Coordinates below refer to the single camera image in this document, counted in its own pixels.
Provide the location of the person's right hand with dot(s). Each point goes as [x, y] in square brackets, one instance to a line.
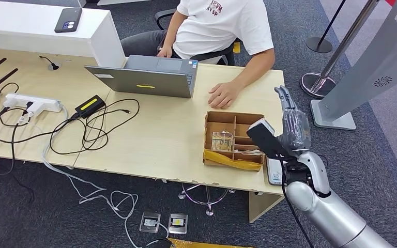
[165, 52]

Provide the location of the person's left hand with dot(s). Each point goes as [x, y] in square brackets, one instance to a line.
[224, 95]

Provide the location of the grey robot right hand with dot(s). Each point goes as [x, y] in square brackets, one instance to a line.
[296, 130]

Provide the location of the single room key card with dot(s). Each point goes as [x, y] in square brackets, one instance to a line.
[248, 152]

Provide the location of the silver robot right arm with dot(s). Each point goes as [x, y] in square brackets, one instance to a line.
[328, 212]

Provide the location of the clear-wrapped key card stack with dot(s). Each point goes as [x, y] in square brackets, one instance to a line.
[223, 141]

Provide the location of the grey card reader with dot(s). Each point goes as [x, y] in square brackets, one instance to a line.
[274, 173]

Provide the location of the person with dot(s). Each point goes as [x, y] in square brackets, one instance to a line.
[219, 30]

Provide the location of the brown divided cardboard box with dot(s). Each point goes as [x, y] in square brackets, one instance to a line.
[222, 119]

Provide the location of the grey open laptop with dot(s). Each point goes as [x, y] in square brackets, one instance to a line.
[150, 82]

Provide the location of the black office chair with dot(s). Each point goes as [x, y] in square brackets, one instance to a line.
[215, 54]

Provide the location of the beige desk side panel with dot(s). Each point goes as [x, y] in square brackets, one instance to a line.
[262, 205]

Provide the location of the black adapter yellow label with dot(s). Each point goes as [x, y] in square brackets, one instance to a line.
[90, 106]

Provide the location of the black smartphone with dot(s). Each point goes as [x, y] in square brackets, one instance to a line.
[68, 20]

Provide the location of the grey kiosk stand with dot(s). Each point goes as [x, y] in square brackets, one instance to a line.
[373, 61]

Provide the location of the chrome stool base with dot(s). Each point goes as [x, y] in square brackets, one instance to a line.
[209, 206]

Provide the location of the white raised counter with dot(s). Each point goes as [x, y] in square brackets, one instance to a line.
[37, 34]

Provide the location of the white power strip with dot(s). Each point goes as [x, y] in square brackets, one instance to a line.
[39, 102]

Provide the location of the steel floor socket yellow label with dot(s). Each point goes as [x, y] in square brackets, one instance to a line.
[178, 223]

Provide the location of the yellow taped floor package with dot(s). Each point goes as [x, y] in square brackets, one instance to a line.
[205, 245]

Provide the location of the steel floor socket white plug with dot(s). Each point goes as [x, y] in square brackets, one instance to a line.
[150, 222]

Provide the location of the black white wrist camera box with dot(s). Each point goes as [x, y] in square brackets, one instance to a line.
[265, 138]

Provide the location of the chrome stanchion post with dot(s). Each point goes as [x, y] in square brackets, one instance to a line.
[318, 85]

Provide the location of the black stanchion post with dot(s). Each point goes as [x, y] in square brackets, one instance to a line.
[319, 45]

